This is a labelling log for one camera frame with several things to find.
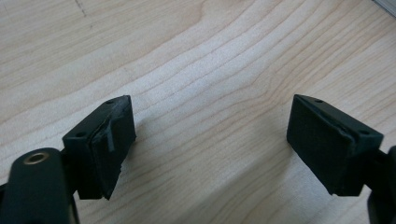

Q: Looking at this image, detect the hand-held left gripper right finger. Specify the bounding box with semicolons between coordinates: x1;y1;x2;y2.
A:
286;93;385;197

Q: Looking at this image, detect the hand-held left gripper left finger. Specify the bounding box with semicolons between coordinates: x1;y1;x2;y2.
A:
62;94;137;201

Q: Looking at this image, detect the grey metal strip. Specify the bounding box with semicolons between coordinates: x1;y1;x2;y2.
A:
373;0;396;17

